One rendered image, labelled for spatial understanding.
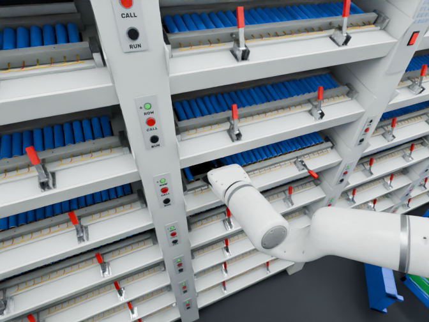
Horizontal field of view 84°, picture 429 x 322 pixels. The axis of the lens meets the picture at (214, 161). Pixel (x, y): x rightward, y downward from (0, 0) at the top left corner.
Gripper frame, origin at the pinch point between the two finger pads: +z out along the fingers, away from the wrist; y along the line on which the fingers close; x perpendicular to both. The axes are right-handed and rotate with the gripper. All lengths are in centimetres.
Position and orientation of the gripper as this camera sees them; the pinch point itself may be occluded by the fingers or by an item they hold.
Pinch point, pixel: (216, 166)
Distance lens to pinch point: 74.3
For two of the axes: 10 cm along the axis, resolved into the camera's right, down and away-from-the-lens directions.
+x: 0.8, 8.7, 4.9
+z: -3.6, -4.4, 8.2
